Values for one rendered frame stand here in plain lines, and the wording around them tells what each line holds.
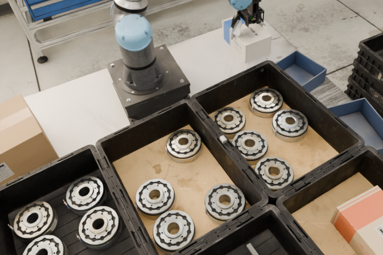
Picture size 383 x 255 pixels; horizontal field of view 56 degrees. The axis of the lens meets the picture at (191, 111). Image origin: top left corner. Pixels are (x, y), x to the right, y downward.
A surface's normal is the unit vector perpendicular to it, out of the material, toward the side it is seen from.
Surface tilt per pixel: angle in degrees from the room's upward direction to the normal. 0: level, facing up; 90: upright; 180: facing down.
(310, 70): 90
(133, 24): 10
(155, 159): 0
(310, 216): 0
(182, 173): 0
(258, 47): 90
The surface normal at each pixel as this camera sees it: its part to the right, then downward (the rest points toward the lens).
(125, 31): -0.03, -0.54
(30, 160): 0.59, 0.57
